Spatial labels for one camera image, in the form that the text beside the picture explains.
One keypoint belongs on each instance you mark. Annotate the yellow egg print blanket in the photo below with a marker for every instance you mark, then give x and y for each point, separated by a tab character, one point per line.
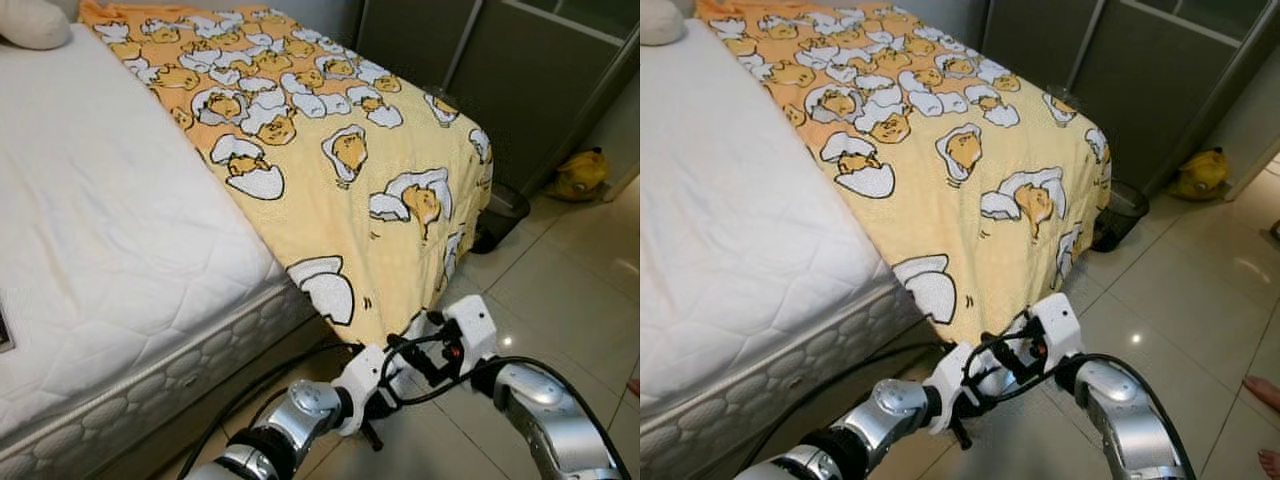
320	215
930	215

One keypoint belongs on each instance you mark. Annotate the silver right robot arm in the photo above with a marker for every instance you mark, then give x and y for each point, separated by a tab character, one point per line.
545	410
1125	410

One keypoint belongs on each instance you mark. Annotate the yellow plush toy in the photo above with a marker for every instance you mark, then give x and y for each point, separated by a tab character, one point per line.
578	175
1200	173

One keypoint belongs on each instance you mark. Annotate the dark sliding door wardrobe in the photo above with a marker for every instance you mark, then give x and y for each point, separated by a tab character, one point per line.
500	80
1130	80

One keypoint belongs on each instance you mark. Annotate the white quilted mattress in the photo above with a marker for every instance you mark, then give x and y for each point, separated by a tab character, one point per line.
100	220
730	220

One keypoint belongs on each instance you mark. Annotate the cream plush toy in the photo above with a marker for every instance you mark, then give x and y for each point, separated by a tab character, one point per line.
660	20
30	22

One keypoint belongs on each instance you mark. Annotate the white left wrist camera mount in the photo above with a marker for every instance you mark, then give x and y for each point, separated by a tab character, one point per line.
358	385
948	382

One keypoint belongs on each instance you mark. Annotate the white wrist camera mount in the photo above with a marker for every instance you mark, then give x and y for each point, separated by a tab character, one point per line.
948	382
472	325
358	385
1060	322

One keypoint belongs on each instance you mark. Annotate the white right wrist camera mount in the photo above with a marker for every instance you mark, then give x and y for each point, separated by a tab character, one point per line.
1060	322
472	325

